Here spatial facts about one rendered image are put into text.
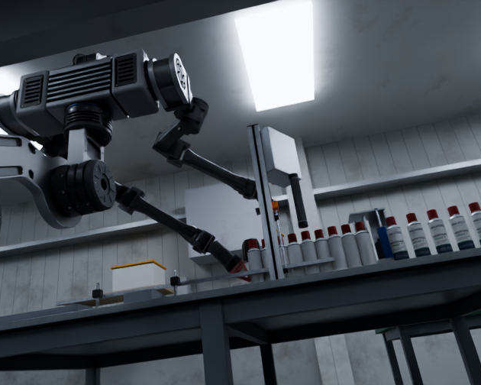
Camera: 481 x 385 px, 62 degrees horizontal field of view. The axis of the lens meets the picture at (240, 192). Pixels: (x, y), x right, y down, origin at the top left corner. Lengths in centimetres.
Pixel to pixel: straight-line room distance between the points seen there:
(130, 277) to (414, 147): 367
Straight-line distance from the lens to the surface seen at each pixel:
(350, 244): 152
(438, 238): 159
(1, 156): 102
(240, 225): 453
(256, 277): 149
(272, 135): 155
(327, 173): 511
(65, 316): 122
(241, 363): 467
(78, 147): 117
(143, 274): 438
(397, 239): 155
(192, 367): 480
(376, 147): 532
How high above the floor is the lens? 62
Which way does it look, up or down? 24 degrees up
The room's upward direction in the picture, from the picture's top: 8 degrees counter-clockwise
